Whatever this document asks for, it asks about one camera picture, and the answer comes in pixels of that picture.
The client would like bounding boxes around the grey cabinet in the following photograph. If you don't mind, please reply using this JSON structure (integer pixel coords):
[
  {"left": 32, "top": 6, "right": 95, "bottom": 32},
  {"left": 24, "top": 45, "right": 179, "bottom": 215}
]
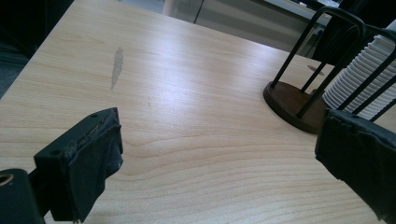
[{"left": 162, "top": 0, "right": 332, "bottom": 53}]

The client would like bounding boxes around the stack of white paper cups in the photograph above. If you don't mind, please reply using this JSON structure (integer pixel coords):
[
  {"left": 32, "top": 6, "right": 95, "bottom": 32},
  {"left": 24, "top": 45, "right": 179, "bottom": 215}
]
[{"left": 322, "top": 19, "right": 396, "bottom": 121}]

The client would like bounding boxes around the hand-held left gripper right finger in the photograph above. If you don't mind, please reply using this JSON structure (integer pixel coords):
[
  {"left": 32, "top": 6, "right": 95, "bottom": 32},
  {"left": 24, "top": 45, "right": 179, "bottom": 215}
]
[{"left": 315, "top": 107, "right": 396, "bottom": 224}]

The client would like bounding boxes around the black wire cup holder rack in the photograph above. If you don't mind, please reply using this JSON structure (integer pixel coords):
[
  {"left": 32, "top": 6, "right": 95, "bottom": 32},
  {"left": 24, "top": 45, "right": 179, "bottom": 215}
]
[{"left": 262, "top": 5, "right": 396, "bottom": 135}]

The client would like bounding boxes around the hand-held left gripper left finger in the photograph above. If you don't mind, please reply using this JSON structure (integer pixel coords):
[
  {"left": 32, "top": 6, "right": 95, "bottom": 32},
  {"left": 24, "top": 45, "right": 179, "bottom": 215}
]
[{"left": 28, "top": 106, "right": 124, "bottom": 224}]

